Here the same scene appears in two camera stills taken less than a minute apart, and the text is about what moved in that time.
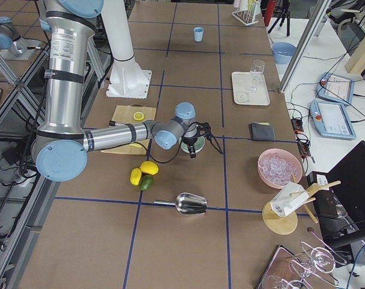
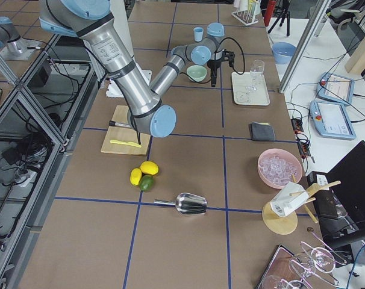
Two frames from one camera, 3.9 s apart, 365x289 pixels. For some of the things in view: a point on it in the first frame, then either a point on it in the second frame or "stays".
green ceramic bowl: x=199 y=144 → x=196 y=73
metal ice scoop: x=187 y=203 stays
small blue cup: x=198 y=32 stays
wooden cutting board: x=131 y=114 stays
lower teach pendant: x=332 y=119 stays
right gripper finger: x=192 y=151 → x=214 y=77
